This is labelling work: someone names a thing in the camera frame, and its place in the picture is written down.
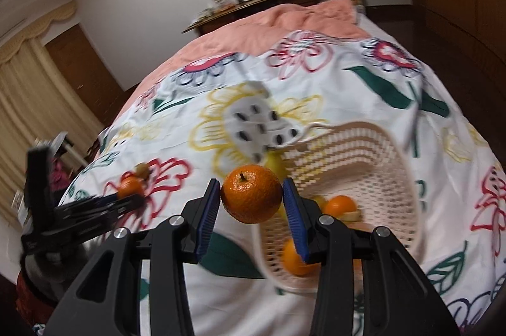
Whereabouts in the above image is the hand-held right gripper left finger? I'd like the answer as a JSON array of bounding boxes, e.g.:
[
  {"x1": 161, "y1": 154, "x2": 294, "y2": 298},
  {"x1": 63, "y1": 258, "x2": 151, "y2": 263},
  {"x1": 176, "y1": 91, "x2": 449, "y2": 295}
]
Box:
[{"x1": 45, "y1": 178, "x2": 222, "y2": 336}]

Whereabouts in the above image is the yellow banana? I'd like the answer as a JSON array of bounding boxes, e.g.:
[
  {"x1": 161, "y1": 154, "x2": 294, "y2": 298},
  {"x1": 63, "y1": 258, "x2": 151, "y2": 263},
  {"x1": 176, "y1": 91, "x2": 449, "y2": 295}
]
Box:
[{"x1": 264, "y1": 153, "x2": 362, "y2": 224}]

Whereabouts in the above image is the pink cloth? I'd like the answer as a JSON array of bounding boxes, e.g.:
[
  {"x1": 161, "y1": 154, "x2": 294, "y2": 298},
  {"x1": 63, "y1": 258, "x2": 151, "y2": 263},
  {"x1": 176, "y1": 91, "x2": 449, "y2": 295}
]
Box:
[{"x1": 51, "y1": 160, "x2": 71, "y2": 191}]

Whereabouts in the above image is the cream plastic basket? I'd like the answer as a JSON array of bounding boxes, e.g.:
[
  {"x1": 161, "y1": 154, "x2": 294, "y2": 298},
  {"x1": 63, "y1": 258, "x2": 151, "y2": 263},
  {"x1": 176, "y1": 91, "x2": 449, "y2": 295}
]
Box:
[{"x1": 257, "y1": 121, "x2": 422, "y2": 295}]

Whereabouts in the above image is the brown wooden door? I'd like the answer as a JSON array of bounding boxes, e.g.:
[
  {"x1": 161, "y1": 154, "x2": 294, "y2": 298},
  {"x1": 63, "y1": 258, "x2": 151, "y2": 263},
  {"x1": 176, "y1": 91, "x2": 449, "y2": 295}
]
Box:
[{"x1": 45, "y1": 24, "x2": 135, "y2": 123}]

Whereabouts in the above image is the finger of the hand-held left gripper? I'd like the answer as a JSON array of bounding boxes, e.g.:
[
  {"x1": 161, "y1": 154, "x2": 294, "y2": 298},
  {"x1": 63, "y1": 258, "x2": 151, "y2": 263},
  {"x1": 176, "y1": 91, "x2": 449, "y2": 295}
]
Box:
[
  {"x1": 55, "y1": 204, "x2": 139, "y2": 246},
  {"x1": 55, "y1": 193, "x2": 145, "y2": 220}
]

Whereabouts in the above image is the red cloth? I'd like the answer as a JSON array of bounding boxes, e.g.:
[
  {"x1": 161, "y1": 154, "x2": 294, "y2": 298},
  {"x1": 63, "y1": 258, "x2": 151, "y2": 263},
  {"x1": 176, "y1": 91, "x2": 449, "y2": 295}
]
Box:
[{"x1": 16, "y1": 273, "x2": 60, "y2": 311}]

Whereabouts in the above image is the large orange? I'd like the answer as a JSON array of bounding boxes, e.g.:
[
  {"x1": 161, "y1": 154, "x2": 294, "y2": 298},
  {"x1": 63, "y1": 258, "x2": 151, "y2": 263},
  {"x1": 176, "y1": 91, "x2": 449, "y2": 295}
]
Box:
[{"x1": 220, "y1": 164, "x2": 283, "y2": 225}]

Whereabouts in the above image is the small orange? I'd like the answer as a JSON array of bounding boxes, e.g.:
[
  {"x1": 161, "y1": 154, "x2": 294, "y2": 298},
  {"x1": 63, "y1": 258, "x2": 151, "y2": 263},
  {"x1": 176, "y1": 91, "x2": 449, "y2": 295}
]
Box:
[{"x1": 118, "y1": 176, "x2": 146, "y2": 200}]

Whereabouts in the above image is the pink blanket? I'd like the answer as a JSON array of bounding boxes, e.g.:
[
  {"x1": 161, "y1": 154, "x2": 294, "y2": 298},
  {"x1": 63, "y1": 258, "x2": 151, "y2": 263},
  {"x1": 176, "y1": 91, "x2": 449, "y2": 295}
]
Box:
[{"x1": 114, "y1": 0, "x2": 372, "y2": 115}]

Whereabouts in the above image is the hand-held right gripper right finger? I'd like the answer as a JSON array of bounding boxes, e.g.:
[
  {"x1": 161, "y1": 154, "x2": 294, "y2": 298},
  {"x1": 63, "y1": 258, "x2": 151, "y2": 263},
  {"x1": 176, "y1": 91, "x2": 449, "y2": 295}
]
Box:
[{"x1": 281, "y1": 178, "x2": 461, "y2": 336}]

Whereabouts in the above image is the white floral blanket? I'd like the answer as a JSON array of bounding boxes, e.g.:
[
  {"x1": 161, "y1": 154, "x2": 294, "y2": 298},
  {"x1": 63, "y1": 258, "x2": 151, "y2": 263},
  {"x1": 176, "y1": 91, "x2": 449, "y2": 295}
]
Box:
[{"x1": 59, "y1": 30, "x2": 506, "y2": 336}]

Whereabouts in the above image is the beige curtain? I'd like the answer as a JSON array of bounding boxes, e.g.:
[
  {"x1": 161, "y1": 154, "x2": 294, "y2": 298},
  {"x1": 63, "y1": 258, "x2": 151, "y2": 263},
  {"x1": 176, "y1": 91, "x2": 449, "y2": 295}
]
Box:
[{"x1": 0, "y1": 0, "x2": 107, "y2": 214}]

